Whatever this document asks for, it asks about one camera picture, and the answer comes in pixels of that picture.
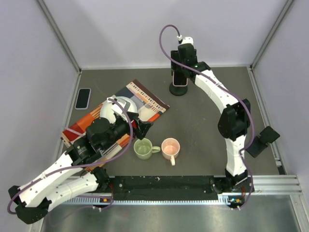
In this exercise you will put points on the grey slotted cable duct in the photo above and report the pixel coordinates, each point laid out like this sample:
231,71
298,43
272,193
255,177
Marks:
221,199

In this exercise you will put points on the white plate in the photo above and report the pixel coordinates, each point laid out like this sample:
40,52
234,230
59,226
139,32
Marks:
132,105

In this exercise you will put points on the black folding phone stand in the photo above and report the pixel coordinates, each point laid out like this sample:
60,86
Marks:
267,136

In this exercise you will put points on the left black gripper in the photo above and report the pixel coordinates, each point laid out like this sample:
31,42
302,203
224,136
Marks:
142,127

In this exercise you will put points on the green ceramic mug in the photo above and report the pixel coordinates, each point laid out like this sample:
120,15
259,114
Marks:
144,149

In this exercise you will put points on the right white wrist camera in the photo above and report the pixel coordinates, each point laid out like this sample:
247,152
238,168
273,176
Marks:
185,40

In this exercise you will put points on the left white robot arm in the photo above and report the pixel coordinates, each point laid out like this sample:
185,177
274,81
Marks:
77,171

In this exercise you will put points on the black round-base phone stand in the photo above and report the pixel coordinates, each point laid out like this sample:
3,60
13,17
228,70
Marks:
177,91

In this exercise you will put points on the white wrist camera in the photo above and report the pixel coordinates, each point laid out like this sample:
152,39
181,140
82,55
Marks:
185,40
115,107

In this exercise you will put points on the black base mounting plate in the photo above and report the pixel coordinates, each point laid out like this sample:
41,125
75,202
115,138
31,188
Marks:
171,187

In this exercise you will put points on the pink ceramic mug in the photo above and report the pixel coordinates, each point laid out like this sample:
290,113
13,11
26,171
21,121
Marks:
170,148

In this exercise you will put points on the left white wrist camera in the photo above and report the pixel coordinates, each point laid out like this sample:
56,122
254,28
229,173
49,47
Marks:
115,107

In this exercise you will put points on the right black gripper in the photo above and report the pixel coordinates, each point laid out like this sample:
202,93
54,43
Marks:
175,55

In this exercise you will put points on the pink case smartphone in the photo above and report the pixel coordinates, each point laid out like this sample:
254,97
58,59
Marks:
179,83

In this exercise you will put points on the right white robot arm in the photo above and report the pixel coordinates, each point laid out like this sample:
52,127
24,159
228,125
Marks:
234,121

